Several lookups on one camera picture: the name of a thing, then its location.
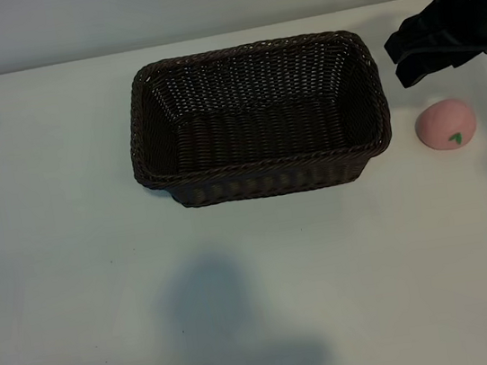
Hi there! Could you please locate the dark brown wicker basket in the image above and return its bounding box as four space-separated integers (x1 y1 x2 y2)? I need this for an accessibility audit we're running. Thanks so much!
117 22 401 217

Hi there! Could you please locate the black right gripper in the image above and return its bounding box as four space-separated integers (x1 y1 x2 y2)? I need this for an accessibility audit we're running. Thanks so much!
376 0 487 92

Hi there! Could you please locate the pink peach with green leaf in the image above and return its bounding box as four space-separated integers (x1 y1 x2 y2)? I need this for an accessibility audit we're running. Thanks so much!
412 94 481 154

